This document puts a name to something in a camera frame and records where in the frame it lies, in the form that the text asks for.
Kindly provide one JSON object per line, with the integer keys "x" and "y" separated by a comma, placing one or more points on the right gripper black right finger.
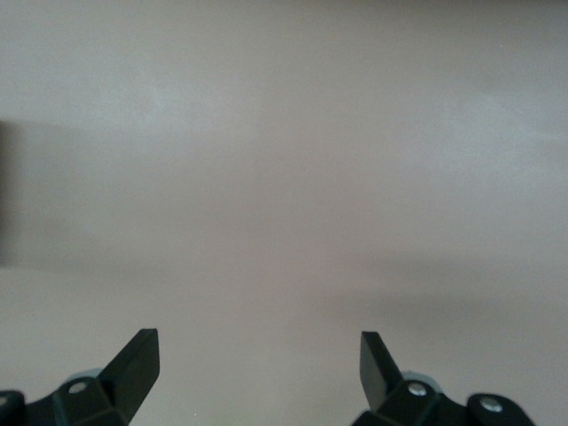
{"x": 377, "y": 381}

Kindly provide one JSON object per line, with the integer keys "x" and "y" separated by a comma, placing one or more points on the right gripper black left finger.
{"x": 133, "y": 377}

